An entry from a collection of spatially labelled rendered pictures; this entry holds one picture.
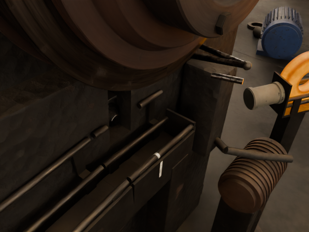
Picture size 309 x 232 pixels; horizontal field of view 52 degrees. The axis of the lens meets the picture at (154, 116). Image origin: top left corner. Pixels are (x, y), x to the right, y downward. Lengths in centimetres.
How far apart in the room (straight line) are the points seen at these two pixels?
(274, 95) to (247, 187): 25
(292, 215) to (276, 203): 8
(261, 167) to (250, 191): 8
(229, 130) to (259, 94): 99
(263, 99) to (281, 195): 79
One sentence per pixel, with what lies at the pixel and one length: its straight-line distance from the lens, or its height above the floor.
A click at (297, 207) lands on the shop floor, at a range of 157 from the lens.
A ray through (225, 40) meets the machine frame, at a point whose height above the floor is 78.
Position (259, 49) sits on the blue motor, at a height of 4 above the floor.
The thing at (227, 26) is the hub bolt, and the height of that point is 99.
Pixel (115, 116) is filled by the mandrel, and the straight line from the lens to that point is 61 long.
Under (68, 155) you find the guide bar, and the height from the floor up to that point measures 76.
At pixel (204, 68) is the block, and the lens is 69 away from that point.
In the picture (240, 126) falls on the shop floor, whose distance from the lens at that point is 188.
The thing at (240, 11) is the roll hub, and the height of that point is 100.
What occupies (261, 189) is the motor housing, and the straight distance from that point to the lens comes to 85.
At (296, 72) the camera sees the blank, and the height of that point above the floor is 74.
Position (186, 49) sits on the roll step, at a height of 92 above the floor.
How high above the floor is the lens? 112
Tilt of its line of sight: 37 degrees down
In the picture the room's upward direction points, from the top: 4 degrees clockwise
